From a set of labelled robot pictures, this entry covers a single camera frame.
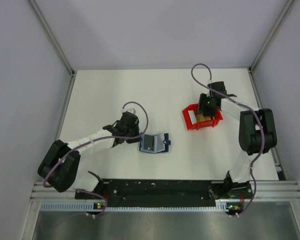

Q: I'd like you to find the red plastic bin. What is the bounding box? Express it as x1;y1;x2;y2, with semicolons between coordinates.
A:
182;103;223;131

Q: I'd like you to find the blue leather card holder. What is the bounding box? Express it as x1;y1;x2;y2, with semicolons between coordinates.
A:
139;133;171;154

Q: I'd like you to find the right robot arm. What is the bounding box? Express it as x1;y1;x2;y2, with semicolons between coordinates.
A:
197;81;278;198

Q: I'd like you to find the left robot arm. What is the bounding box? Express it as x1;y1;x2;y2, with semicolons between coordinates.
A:
37;111;141;199

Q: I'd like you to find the gold credit card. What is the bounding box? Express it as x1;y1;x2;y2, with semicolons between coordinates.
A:
195;113;211;123

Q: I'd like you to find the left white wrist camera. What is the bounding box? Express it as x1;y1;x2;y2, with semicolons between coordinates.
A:
121;108;136;115

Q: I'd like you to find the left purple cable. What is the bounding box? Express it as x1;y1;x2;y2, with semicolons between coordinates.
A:
42;101;149;221

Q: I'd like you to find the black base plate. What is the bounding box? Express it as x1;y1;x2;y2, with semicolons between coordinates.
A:
74;178;256;208

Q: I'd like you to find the grey slotted cable duct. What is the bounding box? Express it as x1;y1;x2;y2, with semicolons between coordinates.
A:
40;201;242;213

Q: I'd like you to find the aluminium front rail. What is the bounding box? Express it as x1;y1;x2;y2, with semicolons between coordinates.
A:
29;180;300;203

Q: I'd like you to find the right aluminium frame post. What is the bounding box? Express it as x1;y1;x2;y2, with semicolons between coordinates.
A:
248;0;296;73

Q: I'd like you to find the aluminium frame post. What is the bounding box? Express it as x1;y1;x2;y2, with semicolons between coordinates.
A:
248;0;296;73
27;0;75;76

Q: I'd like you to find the left aluminium frame post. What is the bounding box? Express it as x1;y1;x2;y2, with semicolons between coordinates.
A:
27;0;75;76

